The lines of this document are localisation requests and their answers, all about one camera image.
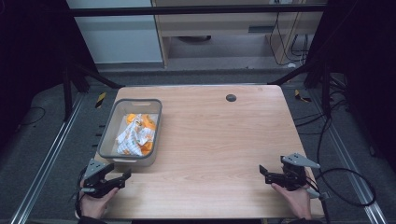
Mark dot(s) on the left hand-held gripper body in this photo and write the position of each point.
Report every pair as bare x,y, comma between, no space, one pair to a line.
95,182

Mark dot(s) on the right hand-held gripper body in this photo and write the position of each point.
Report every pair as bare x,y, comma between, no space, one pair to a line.
294,174

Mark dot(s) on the person's left hand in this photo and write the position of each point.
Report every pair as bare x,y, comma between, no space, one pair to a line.
95,203

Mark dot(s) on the person's right hand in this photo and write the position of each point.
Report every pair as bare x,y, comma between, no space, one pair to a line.
295,200

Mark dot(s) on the beige bin with grey rim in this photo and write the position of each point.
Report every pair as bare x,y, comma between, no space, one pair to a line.
124,157

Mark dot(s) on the orange and white patterned cloth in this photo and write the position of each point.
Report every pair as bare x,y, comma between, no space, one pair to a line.
137,135

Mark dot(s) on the black metal stand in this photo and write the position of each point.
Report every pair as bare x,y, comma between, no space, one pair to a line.
67,93
325,90

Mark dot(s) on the white cabinet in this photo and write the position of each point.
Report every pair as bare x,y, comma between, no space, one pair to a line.
118,40

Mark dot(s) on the light wooden shelf unit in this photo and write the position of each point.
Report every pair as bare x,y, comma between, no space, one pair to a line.
218,25

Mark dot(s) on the aluminium floor rail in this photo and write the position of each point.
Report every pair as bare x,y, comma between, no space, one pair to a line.
46,161
351,158

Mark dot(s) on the black horizontal frame bar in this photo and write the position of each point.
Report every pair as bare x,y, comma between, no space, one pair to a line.
193,10

